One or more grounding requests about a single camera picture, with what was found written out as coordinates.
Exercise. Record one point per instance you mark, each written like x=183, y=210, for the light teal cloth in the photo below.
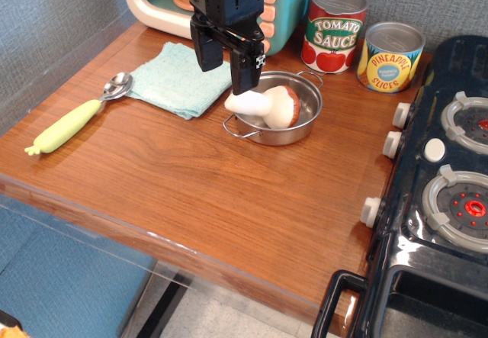
x=174, y=81

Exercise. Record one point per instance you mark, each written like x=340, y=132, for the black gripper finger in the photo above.
x=209, y=51
x=246, y=68

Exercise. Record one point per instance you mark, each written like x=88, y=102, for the orange object at corner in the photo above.
x=11, y=327

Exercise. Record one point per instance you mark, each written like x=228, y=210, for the tomato sauce can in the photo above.
x=332, y=32

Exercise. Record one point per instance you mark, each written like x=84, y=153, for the spoon with yellow-green handle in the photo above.
x=70, y=124

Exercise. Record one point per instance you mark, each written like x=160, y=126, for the teal toy microwave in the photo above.
x=278, y=20

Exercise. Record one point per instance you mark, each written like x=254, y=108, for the plush white brown mushroom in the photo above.
x=279, y=107

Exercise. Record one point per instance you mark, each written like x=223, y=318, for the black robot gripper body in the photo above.
x=232, y=20

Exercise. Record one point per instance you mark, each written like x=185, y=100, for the steel pan with handles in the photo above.
x=255, y=129

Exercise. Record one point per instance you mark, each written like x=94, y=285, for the metal table leg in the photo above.
x=162, y=294

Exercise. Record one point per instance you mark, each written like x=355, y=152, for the dark blue toy stove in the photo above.
x=427, y=260

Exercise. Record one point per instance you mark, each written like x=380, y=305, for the pineapple slices can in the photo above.
x=390, y=55

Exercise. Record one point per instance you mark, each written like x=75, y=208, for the clear acrylic barrier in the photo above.
x=61, y=280

